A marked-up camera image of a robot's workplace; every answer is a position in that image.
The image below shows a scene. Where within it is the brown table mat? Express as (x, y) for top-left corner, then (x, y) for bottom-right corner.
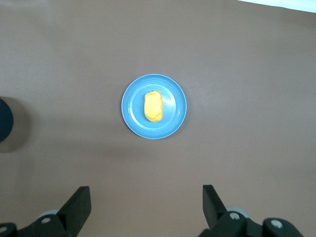
(0, 0), (316, 237)

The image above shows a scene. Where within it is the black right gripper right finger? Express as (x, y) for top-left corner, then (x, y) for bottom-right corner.
(198, 184), (306, 237)

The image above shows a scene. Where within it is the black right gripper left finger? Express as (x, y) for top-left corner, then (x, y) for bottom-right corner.
(0, 186), (92, 237)

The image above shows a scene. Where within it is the blue round plate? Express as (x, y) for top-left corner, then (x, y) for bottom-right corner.
(120, 74), (188, 141)

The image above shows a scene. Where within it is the black pot with blue handle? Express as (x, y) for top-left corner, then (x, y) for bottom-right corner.
(0, 97), (14, 143)

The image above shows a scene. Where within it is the yellow potato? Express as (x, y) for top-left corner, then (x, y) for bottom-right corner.
(144, 90), (164, 122)

